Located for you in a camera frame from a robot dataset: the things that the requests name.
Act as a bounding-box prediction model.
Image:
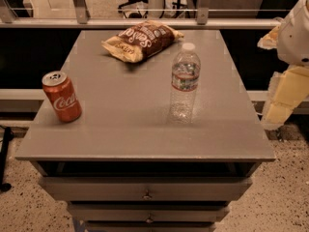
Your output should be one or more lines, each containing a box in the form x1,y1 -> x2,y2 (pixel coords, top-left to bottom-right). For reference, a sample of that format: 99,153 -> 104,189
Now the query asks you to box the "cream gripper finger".
257,26 -> 280,50
262,65 -> 309,126

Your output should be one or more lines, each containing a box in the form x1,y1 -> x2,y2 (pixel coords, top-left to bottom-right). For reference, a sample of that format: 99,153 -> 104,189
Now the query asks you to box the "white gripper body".
277,0 -> 309,66

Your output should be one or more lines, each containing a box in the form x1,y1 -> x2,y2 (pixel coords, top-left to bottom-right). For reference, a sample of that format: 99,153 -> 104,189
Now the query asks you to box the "red coke can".
42,71 -> 82,123

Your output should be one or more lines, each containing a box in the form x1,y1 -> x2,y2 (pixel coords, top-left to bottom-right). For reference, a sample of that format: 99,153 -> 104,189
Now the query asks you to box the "clear plastic water bottle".
169,43 -> 201,123

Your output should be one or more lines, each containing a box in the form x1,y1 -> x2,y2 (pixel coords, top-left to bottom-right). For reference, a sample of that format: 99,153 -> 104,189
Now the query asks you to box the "brown chip bag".
101,20 -> 184,63

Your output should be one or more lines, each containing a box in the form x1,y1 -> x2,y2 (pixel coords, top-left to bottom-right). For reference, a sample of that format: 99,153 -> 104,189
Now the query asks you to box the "grey drawer cabinet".
16,30 -> 274,232

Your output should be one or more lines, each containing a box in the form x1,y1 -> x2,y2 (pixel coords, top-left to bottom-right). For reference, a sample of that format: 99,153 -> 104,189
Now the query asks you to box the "metal railing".
0,0 -> 289,29

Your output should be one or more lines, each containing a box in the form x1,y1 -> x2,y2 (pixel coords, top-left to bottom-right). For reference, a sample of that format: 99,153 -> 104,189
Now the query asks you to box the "black stand left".
0,127 -> 14,192

